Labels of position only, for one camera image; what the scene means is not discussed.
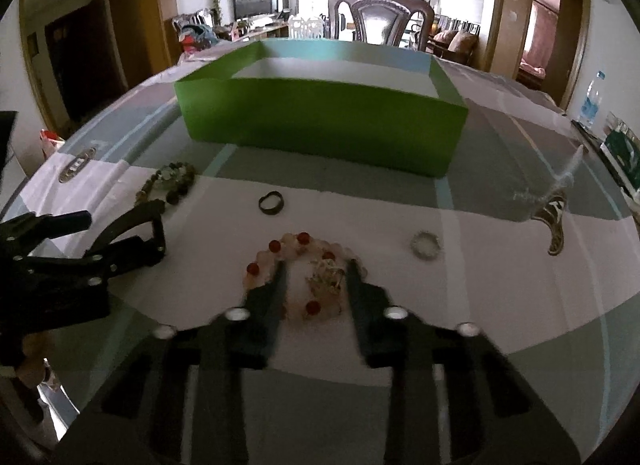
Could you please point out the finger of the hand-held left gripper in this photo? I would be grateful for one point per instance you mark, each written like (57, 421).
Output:
(65, 224)
(150, 250)

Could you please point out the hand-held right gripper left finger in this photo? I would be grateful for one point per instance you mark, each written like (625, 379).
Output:
(272, 297)

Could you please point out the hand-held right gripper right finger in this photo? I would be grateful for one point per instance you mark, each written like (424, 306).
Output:
(361, 297)

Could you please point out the green cardboard box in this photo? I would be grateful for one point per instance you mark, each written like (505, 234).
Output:
(325, 120)

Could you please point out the person's left hand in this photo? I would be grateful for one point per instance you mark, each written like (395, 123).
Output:
(32, 357)

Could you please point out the red and white bag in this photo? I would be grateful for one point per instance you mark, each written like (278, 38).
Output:
(50, 142)

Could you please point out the checked tablecloth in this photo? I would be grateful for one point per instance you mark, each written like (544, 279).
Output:
(475, 270)

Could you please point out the dark wooden door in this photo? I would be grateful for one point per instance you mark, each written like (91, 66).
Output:
(85, 60)

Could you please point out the pile of clothes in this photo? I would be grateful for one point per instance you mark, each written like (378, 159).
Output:
(192, 37)

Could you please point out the wooden television cabinet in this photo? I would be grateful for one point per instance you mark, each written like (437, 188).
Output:
(260, 32)

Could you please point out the white play fence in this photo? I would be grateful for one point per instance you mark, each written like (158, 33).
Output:
(305, 27)

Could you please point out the wooden sofa with cushions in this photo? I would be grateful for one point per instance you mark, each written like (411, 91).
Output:
(460, 42)

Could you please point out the dark carved wooden chair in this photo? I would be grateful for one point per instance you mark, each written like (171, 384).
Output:
(380, 20)

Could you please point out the clear water bottle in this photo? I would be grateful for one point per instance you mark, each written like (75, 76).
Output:
(591, 105)

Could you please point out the green and white carton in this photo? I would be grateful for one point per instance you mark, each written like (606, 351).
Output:
(625, 155)

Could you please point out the pink curtain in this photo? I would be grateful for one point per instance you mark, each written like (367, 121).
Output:
(537, 30)

